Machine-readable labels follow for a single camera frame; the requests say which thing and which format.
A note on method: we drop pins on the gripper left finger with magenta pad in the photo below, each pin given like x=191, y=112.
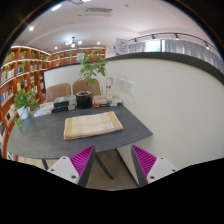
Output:
x=76, y=168

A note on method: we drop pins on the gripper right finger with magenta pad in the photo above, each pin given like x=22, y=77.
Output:
x=150, y=168

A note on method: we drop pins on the yellow beige folded towel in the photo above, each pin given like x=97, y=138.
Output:
x=91, y=125

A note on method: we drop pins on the dark grey table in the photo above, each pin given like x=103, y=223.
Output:
x=42, y=138

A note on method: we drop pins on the dark book stack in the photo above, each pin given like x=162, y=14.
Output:
x=64, y=103

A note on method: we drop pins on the white book stack left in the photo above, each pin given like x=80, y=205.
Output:
x=45, y=109

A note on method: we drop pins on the book stack right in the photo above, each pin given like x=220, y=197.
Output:
x=106, y=101

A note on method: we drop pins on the left beige chair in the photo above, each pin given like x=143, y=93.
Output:
x=58, y=90

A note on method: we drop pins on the beige chair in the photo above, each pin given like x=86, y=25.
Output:
x=58, y=90
x=83, y=85

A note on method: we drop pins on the right beige chair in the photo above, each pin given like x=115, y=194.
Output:
x=83, y=85

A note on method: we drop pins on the potted plant in white pot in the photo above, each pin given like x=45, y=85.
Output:
x=24, y=102

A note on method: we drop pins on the orange wooden bookshelf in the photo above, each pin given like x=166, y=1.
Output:
x=23, y=68

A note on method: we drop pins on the potted plant in black pot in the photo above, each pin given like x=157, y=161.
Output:
x=92, y=65

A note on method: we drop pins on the white grey curtain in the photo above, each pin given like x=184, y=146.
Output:
x=179, y=47

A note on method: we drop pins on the white hanging sign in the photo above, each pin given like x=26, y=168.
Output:
x=121, y=46

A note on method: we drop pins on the ceiling lamp cluster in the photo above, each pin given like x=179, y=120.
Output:
x=72, y=42

